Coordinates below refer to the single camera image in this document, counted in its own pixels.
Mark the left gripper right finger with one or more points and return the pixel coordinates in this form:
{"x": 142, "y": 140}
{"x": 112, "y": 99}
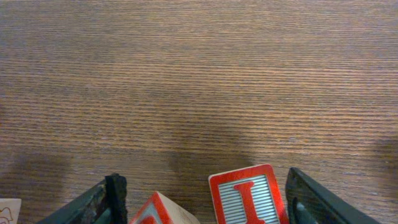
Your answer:
{"x": 309, "y": 203}

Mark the red G block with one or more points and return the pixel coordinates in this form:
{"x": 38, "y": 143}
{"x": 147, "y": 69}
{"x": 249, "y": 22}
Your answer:
{"x": 161, "y": 210}

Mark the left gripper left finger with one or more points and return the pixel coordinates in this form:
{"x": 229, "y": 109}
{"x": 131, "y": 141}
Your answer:
{"x": 104, "y": 203}

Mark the wooden block green side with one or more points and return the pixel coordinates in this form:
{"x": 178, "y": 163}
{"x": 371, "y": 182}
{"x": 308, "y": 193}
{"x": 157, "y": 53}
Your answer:
{"x": 10, "y": 209}

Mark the red I block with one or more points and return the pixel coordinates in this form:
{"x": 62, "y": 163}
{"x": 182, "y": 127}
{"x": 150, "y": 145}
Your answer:
{"x": 249, "y": 195}

